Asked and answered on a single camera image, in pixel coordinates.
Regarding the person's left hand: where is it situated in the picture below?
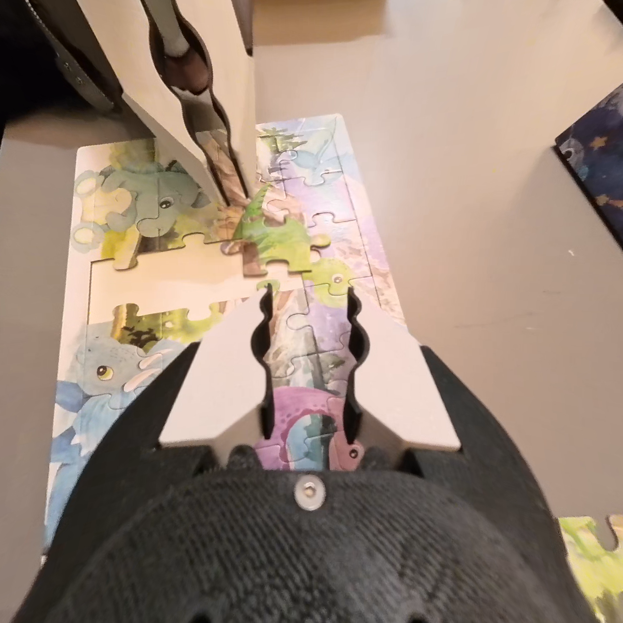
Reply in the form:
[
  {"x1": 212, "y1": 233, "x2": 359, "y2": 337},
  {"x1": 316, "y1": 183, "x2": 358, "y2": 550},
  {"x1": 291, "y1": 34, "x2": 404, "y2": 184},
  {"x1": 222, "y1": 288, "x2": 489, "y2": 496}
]
[{"x1": 163, "y1": 49, "x2": 211, "y2": 94}]

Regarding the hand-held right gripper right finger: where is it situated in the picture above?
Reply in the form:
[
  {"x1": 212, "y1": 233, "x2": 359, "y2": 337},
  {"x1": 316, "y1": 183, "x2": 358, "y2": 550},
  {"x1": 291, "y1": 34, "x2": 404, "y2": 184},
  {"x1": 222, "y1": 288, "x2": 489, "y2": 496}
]
[{"x1": 342, "y1": 286, "x2": 462, "y2": 452}]

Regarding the green dinosaur puzzle piece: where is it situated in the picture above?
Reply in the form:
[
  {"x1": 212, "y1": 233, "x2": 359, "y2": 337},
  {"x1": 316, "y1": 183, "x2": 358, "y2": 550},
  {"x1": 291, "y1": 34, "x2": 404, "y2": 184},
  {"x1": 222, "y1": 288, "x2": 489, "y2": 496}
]
[{"x1": 220, "y1": 184, "x2": 333, "y2": 279}]

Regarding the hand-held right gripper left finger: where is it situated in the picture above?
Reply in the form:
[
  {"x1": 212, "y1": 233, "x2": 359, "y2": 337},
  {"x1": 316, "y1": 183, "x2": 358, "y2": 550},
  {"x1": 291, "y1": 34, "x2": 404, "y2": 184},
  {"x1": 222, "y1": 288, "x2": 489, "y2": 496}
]
[{"x1": 160, "y1": 284, "x2": 277, "y2": 463}]

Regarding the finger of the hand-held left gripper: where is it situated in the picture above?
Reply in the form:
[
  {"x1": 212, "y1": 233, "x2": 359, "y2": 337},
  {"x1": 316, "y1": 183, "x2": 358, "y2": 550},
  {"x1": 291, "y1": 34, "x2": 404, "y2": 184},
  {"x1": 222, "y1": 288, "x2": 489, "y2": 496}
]
[
  {"x1": 176, "y1": 0, "x2": 258, "y2": 196},
  {"x1": 77, "y1": 0, "x2": 232, "y2": 206}
]

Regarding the dinosaur jigsaw puzzle board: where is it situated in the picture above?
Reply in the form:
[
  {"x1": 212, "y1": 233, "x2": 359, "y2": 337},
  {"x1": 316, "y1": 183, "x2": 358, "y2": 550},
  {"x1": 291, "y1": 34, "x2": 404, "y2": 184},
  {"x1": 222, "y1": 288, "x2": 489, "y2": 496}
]
[{"x1": 43, "y1": 113, "x2": 409, "y2": 553}]

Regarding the white and green puzzle piece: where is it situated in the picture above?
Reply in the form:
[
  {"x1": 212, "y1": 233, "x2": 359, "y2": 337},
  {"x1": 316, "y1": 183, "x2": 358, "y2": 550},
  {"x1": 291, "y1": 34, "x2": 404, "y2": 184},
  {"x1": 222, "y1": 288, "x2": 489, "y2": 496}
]
[{"x1": 557, "y1": 515, "x2": 623, "y2": 623}]

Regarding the printed picture puzzle box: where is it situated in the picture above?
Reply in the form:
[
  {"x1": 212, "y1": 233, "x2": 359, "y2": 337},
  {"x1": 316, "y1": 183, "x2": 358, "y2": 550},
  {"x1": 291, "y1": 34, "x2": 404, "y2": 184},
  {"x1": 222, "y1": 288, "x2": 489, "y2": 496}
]
[{"x1": 555, "y1": 83, "x2": 623, "y2": 239}]

